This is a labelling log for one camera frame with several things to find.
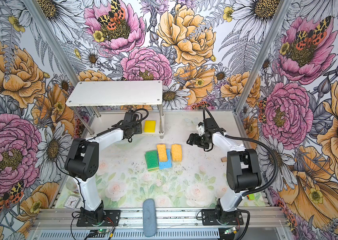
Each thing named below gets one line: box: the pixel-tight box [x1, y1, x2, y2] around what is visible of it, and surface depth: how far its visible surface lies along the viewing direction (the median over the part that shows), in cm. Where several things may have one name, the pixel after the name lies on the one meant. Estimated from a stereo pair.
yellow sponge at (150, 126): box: [144, 120, 157, 133], surface depth 104 cm
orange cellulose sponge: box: [157, 144, 168, 162], surface depth 93 cm
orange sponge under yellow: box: [171, 144, 183, 162], surface depth 96 cm
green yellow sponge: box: [144, 150, 159, 172], surface depth 92 cm
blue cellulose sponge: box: [157, 148, 172, 170], surface depth 92 cm
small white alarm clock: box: [63, 195, 81, 210], surface depth 79 cm
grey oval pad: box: [142, 198, 157, 238], surface depth 73 cm
